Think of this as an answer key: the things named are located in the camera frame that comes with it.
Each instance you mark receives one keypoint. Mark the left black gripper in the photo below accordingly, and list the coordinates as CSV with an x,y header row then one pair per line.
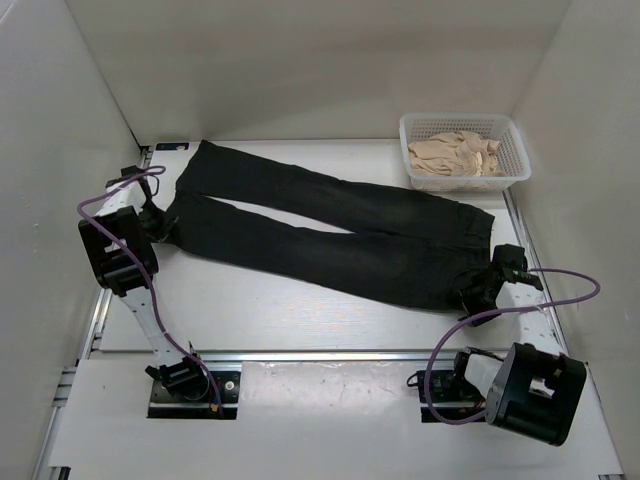
x,y
162,232

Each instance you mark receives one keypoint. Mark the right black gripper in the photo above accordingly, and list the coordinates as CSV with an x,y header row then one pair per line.
x,y
469,304

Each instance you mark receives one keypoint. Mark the black trousers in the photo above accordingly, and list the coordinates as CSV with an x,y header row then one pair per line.
x,y
382,243

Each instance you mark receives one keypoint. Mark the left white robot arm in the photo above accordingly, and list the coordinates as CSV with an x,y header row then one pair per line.
x,y
117,230

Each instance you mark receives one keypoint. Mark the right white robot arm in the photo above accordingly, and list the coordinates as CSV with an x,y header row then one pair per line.
x,y
528,392

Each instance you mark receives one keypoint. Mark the beige trousers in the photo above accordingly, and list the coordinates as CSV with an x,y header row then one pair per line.
x,y
455,154

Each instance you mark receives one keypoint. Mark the blue corner label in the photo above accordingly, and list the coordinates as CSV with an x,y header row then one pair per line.
x,y
172,146

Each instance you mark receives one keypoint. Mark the white plastic basket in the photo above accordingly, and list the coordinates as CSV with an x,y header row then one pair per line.
x,y
512,156

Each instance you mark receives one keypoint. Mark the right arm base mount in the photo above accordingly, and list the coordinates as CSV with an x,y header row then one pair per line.
x,y
452,396

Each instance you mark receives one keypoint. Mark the aluminium front rail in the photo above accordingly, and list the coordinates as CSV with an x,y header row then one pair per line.
x,y
264,356

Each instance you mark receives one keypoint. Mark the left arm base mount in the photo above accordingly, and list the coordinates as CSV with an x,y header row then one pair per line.
x,y
210,392

